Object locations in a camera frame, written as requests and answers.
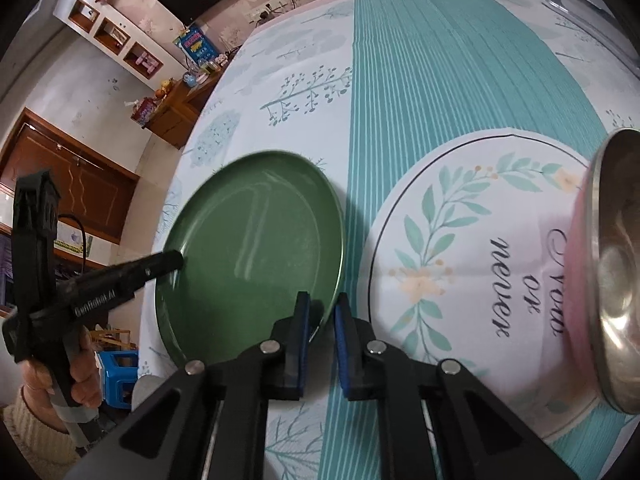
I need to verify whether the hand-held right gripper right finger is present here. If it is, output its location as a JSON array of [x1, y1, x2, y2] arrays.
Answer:
[[334, 292, 581, 480]]

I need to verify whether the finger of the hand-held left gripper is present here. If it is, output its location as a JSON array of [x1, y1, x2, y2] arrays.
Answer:
[[134, 251, 185, 281]]

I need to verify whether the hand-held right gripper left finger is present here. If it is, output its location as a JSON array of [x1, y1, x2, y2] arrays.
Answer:
[[65, 291, 321, 480]]

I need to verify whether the green round plate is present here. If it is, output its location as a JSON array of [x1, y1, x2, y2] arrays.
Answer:
[[154, 150, 345, 367]]

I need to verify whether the pink steel-lined bowl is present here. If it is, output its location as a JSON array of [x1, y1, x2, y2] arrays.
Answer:
[[562, 127, 640, 413]]

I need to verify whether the person's left forearm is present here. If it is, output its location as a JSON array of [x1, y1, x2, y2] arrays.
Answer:
[[0, 385, 85, 480]]

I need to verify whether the person's left hand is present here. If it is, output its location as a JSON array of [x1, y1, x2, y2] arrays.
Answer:
[[20, 332, 104, 409]]

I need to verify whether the wooden panel door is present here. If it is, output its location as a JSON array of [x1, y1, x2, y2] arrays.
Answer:
[[0, 107, 141, 246]]

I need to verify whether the blue plastic stool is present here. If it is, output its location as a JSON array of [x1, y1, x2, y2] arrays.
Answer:
[[97, 350, 140, 408]]

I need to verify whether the red tissue box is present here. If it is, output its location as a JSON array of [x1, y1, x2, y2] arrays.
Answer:
[[131, 99, 157, 125]]

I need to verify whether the wooden television cabinet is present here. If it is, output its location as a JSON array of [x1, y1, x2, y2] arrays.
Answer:
[[142, 67, 223, 150]]

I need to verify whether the blue printed box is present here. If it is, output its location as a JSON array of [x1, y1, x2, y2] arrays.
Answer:
[[175, 27, 218, 63]]

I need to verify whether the teal printed tablecloth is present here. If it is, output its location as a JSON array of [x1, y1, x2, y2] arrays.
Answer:
[[135, 0, 640, 480]]

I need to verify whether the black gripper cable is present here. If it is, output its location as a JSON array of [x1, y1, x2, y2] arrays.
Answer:
[[57, 214, 90, 273]]

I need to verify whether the white wall cubby shelf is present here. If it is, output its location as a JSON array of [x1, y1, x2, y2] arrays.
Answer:
[[52, 0, 165, 81]]

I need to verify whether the white wall socket row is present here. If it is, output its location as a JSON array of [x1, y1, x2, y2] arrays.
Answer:
[[247, 0, 296, 23]]

